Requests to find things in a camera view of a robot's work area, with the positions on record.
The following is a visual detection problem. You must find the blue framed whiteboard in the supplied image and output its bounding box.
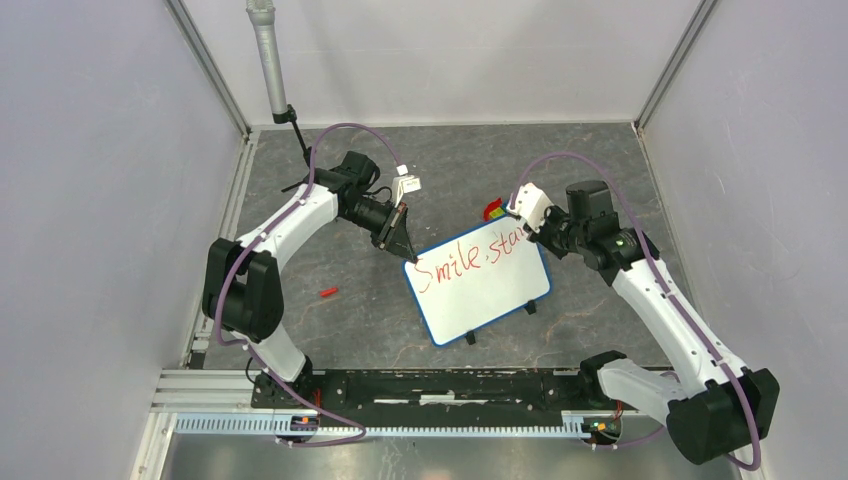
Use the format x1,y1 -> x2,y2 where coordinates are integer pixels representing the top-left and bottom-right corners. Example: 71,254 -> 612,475
401,215 -> 552,347

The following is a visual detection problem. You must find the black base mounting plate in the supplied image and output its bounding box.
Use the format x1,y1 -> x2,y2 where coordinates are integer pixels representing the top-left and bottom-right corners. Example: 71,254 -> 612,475
250,368 -> 633,430

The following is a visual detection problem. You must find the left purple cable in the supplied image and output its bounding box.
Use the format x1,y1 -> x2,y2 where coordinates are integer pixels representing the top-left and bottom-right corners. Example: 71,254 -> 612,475
211,123 -> 409,448

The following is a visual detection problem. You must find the purple cable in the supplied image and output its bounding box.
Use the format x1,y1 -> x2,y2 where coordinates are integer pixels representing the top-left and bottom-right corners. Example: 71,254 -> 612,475
508,151 -> 763,472
211,123 -> 409,448

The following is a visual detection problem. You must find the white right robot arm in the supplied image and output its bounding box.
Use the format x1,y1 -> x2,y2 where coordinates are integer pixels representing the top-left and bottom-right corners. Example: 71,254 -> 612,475
509,180 -> 780,470

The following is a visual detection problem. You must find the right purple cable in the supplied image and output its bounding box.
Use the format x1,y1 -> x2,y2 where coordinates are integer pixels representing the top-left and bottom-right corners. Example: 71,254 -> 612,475
508,151 -> 763,472

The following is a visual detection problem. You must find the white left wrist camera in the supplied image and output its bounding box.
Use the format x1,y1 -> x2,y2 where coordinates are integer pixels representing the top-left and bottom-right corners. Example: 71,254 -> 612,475
390,164 -> 422,207

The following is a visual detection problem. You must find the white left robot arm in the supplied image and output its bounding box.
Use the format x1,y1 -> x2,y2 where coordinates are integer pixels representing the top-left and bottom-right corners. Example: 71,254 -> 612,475
200,151 -> 421,408

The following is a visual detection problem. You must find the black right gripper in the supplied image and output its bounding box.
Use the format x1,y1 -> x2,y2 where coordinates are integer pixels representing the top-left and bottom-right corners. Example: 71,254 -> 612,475
524,201 -> 588,259

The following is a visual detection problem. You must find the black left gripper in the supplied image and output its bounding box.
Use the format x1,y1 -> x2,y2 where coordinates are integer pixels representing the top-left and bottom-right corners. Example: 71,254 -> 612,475
341,197 -> 417,264

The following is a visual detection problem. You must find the slotted aluminium cable duct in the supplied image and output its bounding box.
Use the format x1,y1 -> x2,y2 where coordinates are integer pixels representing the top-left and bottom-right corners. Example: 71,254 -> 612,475
173,410 -> 612,440

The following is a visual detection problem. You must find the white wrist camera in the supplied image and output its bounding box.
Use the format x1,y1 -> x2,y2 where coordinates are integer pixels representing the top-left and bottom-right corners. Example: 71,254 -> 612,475
506,182 -> 554,233
390,164 -> 422,207

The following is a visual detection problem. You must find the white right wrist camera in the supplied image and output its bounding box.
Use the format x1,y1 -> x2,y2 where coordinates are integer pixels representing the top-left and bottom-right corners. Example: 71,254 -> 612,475
506,182 -> 554,233

